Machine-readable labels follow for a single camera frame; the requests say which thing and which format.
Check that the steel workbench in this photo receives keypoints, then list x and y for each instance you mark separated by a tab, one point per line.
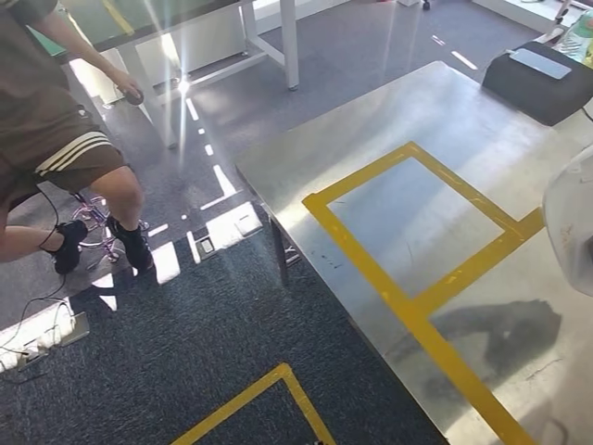
416	245

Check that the yellow floor tape square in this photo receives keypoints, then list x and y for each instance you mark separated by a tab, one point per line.
287	381

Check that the silver flat device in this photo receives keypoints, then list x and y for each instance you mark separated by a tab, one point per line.
539	62

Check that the white plastic shell part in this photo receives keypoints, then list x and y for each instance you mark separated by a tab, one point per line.
569	227

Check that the person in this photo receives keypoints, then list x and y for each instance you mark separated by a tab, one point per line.
37	110

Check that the green plastic-wrapped item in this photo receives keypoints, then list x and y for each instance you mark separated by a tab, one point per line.
574	37

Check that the stool chrome base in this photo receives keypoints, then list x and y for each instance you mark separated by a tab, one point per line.
93	221

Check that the black box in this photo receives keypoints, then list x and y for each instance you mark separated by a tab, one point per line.
533	98

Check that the pale floor cover plate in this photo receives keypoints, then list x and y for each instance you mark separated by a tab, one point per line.
247	226

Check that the metal floor outlet plate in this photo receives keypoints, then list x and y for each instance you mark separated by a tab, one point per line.
206	247
74	330

